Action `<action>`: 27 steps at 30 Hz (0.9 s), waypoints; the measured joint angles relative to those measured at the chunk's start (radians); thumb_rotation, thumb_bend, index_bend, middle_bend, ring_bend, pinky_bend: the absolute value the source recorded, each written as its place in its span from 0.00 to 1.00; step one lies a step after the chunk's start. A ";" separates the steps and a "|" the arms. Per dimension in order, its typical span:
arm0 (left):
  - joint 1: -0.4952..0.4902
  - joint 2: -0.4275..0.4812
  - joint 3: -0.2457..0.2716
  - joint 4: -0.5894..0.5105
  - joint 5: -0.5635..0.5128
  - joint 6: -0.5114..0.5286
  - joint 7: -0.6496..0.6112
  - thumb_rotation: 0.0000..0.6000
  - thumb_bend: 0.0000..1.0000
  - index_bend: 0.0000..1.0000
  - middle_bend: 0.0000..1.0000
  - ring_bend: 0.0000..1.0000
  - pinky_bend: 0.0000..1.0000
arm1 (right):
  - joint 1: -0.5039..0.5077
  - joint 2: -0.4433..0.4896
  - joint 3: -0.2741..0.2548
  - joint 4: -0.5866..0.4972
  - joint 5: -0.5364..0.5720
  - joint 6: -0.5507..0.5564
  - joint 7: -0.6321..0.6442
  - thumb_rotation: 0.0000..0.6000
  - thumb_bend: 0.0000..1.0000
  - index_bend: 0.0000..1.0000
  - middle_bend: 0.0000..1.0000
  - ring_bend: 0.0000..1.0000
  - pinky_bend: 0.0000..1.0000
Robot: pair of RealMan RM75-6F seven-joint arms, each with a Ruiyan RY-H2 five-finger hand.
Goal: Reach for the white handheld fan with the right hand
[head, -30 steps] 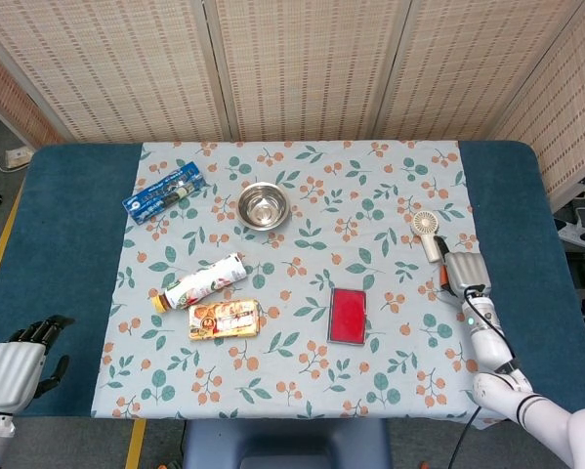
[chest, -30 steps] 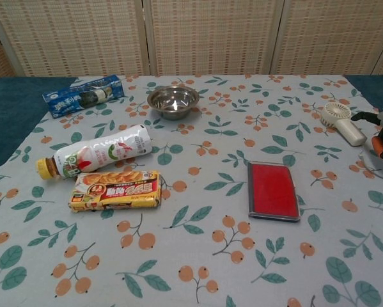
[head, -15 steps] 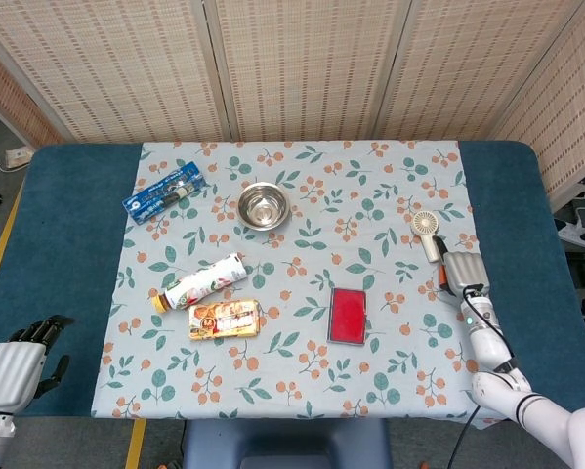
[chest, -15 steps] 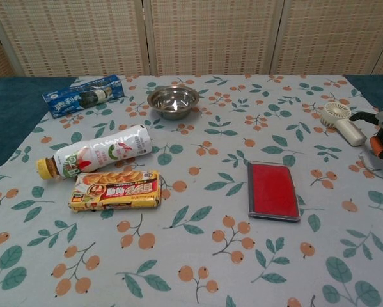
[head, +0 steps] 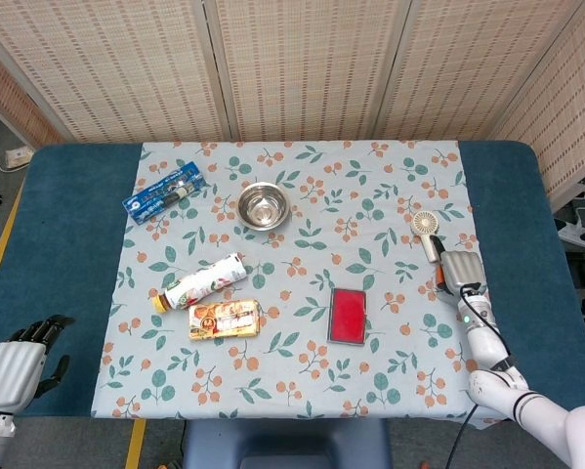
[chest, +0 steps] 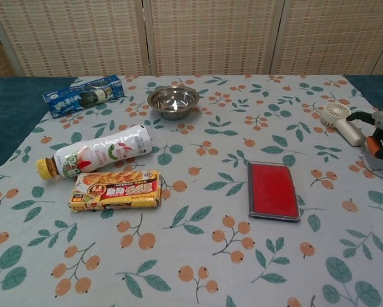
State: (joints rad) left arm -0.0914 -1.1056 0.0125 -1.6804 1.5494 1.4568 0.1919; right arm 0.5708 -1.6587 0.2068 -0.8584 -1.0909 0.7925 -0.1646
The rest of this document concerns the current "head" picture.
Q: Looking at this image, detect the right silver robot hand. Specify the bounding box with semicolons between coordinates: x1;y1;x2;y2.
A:
434;236;486;297

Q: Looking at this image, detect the thin right arm cable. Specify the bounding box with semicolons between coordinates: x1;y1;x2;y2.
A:
446;284;518;469

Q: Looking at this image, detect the small white power strip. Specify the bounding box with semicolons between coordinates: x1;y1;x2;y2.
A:
4;148;35;170

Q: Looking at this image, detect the stainless steel bowl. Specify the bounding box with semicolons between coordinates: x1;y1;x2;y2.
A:
236;183;292;232

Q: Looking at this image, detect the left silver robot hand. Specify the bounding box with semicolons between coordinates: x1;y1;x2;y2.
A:
0;315;76;414

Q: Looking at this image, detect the white bottle with yellow cap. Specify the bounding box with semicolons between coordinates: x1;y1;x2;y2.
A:
150;252;249;315

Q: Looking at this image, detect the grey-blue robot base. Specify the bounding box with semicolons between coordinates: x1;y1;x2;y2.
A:
181;418;392;469

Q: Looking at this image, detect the red flat case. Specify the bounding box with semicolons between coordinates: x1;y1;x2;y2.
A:
325;287;370;348

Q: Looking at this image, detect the woven bamboo screen panel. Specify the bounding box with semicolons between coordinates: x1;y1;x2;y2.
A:
372;0;585;143
489;0;585;211
0;38;66;148
203;0;413;143
0;0;228;146

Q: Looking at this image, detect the yellow biscuit pack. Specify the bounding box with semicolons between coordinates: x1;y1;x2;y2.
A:
188;298;265;343

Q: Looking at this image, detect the long white power strip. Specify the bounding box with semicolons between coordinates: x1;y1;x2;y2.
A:
557;207;585;251

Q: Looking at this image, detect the small handheld fan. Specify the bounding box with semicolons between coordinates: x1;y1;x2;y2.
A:
410;210;448;265

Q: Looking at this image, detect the blue cookie box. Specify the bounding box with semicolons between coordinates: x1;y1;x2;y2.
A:
121;160;207;227

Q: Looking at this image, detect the floral printed tablecloth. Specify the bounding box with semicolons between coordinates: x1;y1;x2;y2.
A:
90;140;491;427

